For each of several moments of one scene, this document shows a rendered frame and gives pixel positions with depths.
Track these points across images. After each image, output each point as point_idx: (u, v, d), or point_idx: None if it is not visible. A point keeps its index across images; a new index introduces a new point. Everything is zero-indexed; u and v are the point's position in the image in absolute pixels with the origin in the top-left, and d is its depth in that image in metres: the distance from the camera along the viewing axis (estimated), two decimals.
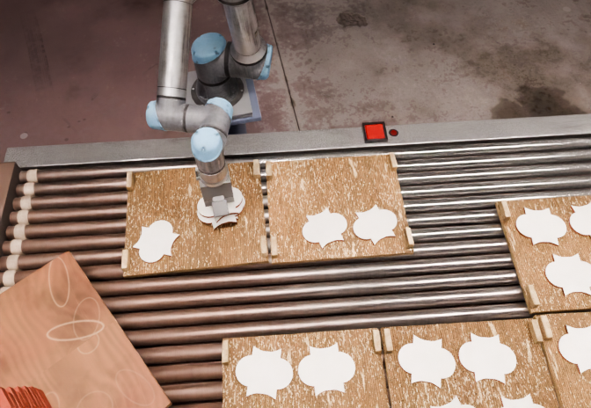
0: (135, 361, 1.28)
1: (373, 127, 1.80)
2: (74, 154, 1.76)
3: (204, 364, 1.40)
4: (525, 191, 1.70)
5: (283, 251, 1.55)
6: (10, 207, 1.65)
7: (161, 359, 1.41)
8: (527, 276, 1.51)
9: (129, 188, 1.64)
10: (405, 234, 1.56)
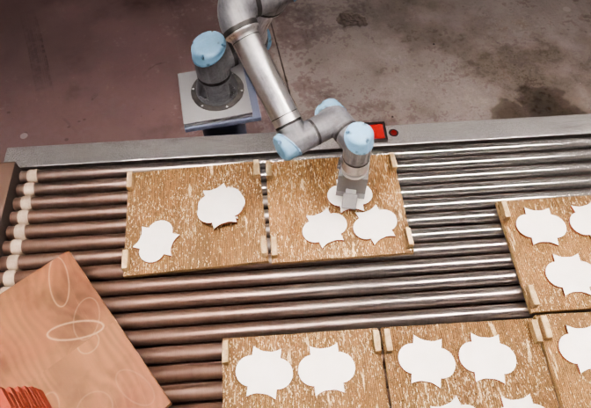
0: (135, 361, 1.28)
1: (373, 127, 1.80)
2: (74, 154, 1.76)
3: (204, 364, 1.40)
4: (525, 191, 1.70)
5: (283, 251, 1.55)
6: (10, 207, 1.65)
7: (161, 359, 1.41)
8: (527, 276, 1.51)
9: (129, 188, 1.64)
10: (405, 234, 1.56)
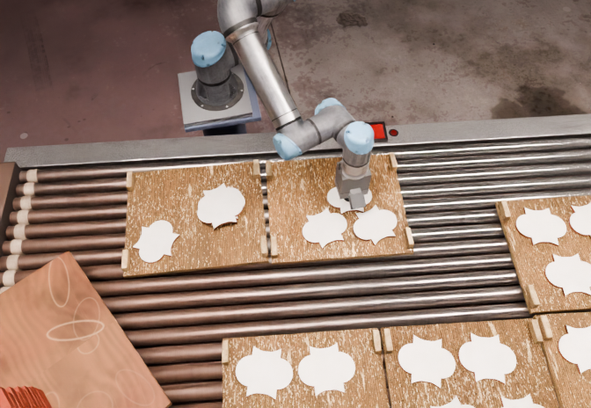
0: (135, 361, 1.28)
1: (373, 127, 1.80)
2: (74, 154, 1.76)
3: (204, 364, 1.40)
4: (525, 191, 1.70)
5: (283, 251, 1.55)
6: (10, 207, 1.65)
7: (161, 359, 1.41)
8: (527, 276, 1.51)
9: (129, 188, 1.64)
10: (405, 234, 1.56)
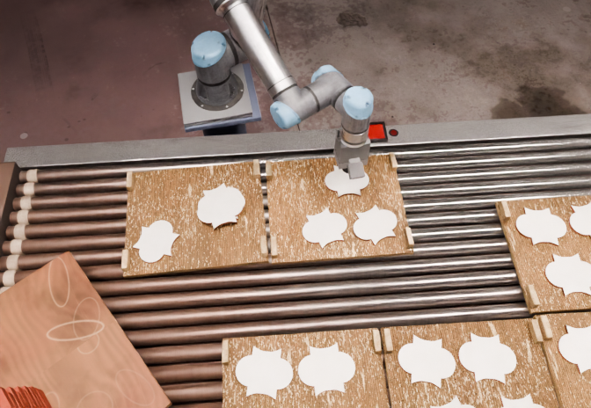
0: (135, 361, 1.28)
1: (373, 127, 1.80)
2: (74, 154, 1.76)
3: (204, 364, 1.40)
4: (525, 191, 1.70)
5: (283, 251, 1.55)
6: (10, 207, 1.65)
7: (161, 359, 1.41)
8: (527, 276, 1.51)
9: (129, 188, 1.64)
10: (405, 234, 1.56)
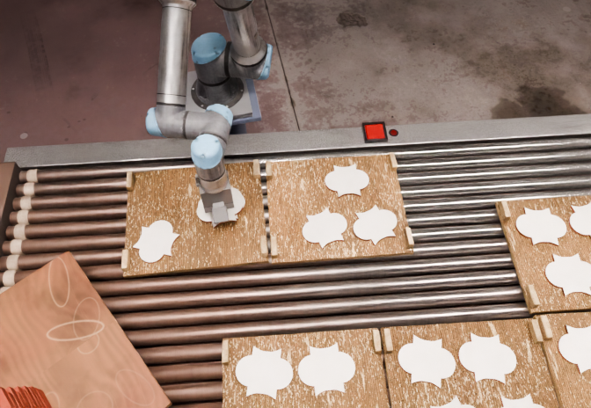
0: (135, 361, 1.28)
1: (373, 127, 1.80)
2: (74, 154, 1.76)
3: (204, 364, 1.40)
4: (525, 191, 1.70)
5: (283, 251, 1.55)
6: (10, 207, 1.65)
7: (161, 359, 1.41)
8: (527, 276, 1.51)
9: (129, 188, 1.64)
10: (405, 234, 1.56)
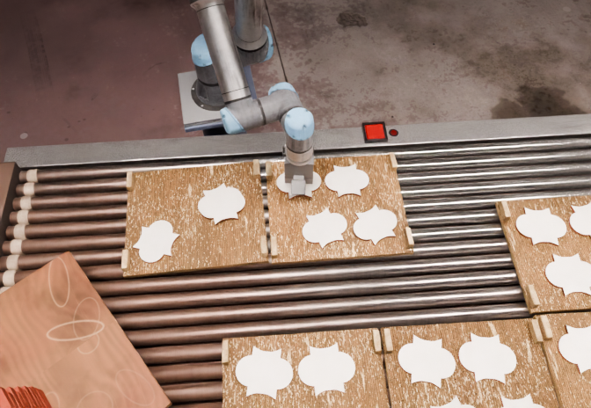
0: (135, 361, 1.28)
1: (373, 127, 1.80)
2: (74, 154, 1.76)
3: (204, 364, 1.40)
4: (525, 191, 1.70)
5: (283, 251, 1.55)
6: (10, 207, 1.65)
7: (161, 359, 1.41)
8: (527, 276, 1.51)
9: (129, 188, 1.64)
10: (405, 234, 1.56)
